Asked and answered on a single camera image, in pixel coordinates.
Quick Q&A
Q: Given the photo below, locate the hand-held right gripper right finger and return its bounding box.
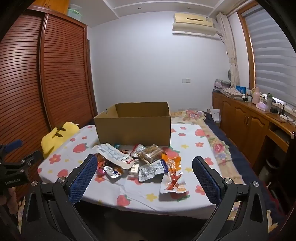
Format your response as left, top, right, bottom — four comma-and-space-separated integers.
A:
192, 156, 275, 241

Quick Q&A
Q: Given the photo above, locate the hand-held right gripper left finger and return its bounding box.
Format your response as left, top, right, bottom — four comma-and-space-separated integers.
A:
21, 153, 102, 241

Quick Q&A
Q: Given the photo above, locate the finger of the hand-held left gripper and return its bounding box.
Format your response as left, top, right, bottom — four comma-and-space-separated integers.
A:
0, 139, 23, 155
6, 150, 44, 172

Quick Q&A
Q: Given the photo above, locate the large white snack packet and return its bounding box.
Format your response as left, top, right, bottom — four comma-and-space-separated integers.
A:
92, 144, 139, 171

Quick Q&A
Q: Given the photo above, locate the white snack bar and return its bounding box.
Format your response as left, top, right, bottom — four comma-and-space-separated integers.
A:
128, 163, 140, 178

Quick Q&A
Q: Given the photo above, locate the brown cardboard box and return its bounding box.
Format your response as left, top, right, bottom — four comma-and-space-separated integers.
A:
94, 101, 172, 147

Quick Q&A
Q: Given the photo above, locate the person's left hand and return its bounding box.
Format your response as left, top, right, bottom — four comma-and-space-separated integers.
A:
6, 186, 21, 215

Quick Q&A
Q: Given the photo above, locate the small silver snack packet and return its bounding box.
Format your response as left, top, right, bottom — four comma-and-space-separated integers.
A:
103, 165, 123, 179

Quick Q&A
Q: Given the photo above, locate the floral blanket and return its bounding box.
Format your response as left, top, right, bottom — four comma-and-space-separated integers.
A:
170, 109, 255, 186

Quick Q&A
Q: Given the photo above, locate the orange crayfish snack packet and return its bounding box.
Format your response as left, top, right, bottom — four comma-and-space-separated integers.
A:
159, 154, 189, 194

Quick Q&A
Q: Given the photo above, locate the yellow plush toy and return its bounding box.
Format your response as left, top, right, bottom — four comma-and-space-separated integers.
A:
41, 122, 80, 159

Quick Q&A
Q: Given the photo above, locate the dark blue bed sheet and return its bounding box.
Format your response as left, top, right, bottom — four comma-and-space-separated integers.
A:
203, 111, 287, 209

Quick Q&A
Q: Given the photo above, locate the silver blue label snack packet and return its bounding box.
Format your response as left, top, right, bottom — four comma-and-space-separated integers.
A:
138, 160, 168, 182

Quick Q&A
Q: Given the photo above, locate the white red edged snack packet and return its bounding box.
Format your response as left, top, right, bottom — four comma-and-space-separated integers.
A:
129, 144, 147, 159

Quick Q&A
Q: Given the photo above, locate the clear plastic pastry box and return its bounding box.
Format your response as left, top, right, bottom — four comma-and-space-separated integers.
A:
140, 144, 164, 164

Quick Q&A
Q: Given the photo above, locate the white paper bag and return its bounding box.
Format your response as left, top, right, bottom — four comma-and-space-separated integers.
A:
209, 108, 221, 123

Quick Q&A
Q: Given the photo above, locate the wooden desk with clutter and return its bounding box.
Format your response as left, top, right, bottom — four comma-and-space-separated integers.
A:
212, 90, 296, 173

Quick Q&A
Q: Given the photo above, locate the brown slatted wooden wardrobe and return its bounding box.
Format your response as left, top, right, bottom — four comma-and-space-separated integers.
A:
0, 6, 98, 209

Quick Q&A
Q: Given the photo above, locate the beige dotted cloth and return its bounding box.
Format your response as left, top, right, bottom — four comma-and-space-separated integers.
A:
221, 88, 243, 100

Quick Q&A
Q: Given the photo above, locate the pink tissue box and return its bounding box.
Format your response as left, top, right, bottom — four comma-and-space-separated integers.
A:
255, 102, 270, 112

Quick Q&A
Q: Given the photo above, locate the folded purple patterned cloth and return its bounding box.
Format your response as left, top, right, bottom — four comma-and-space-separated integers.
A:
214, 79, 232, 91

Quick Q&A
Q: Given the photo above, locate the pink thermos jug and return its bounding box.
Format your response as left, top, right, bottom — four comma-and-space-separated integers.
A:
252, 87, 261, 105

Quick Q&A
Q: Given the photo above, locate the green capped bottle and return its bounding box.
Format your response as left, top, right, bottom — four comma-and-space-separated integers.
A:
266, 93, 274, 112

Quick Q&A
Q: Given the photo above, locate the cream patterned curtain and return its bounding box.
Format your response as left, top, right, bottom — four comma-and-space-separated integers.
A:
216, 13, 241, 87

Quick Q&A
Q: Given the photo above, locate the grey striped window blind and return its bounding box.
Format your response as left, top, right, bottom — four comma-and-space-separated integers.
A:
244, 5, 296, 103

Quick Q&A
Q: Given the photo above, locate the green plastic storage box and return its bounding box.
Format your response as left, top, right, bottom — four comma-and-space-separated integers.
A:
67, 3, 84, 22

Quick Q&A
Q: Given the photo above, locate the power strip with cables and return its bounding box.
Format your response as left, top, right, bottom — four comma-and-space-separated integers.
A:
270, 104, 295, 121

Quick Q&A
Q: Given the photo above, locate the cream wall air conditioner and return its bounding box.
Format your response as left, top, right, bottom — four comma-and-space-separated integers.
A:
172, 13, 222, 39

